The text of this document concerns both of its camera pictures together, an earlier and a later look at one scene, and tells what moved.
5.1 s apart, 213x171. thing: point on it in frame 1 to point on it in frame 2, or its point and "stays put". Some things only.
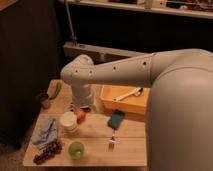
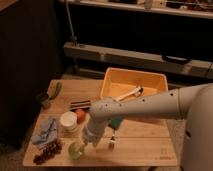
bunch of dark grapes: x=49 y=151 stays put
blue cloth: x=47 y=134 stays put
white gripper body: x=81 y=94 to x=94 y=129
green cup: x=76 y=150 stays put
